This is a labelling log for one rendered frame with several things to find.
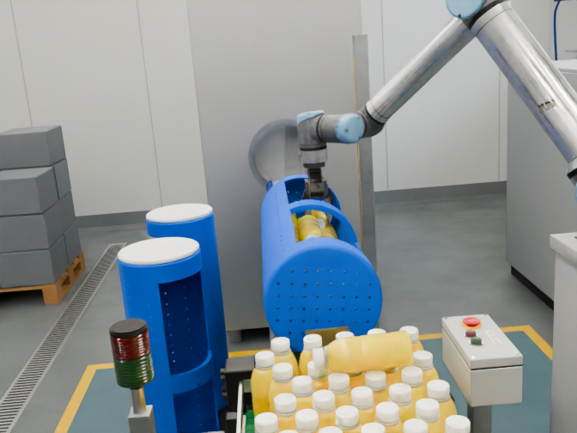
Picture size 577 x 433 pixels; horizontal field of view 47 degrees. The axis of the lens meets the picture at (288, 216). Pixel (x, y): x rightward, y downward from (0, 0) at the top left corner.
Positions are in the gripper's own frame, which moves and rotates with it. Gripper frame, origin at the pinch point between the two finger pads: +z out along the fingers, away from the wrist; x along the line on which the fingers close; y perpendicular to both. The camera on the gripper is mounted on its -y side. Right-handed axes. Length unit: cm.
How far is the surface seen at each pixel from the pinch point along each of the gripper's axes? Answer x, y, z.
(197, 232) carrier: 47, 47, 12
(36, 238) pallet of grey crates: 182, 239, 58
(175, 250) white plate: 49.6, 2.1, 5.5
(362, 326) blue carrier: -3, -69, 8
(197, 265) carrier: 42.8, 0.4, 11.2
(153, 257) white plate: 56, -4, 5
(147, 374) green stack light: 39, -114, -9
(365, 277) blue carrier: -5, -69, -4
